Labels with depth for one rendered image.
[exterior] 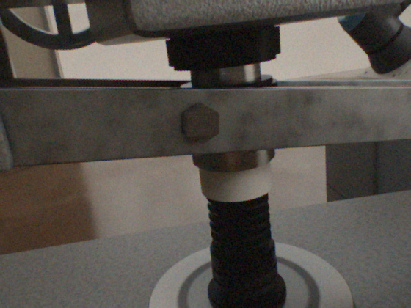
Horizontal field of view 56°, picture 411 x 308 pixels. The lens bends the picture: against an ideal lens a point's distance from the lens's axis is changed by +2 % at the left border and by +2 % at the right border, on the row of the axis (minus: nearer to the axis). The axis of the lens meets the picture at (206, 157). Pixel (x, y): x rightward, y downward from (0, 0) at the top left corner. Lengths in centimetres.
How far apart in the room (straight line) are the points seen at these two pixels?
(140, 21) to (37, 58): 513
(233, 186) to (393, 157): 118
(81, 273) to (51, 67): 480
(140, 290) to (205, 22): 38
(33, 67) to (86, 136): 510
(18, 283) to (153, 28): 47
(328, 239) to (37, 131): 44
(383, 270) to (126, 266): 34
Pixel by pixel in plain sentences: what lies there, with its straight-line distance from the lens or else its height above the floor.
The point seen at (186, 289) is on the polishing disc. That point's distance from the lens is 46.
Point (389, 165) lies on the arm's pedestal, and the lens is 150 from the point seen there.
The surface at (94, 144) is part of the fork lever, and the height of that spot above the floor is 106.
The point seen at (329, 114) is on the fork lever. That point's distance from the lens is 34.
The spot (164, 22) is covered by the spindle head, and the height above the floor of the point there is 113.
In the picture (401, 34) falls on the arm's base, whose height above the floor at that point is 105.
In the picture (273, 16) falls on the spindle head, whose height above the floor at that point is 113.
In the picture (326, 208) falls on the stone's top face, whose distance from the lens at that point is 69.
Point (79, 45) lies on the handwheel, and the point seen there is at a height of 113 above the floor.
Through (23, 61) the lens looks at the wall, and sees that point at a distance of 539.
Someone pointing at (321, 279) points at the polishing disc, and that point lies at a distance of 46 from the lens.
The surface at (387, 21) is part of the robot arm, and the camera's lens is 155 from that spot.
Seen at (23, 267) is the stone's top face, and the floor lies 83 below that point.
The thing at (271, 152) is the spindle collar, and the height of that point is 102.
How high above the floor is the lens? 112
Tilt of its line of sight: 17 degrees down
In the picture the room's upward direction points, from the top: 7 degrees counter-clockwise
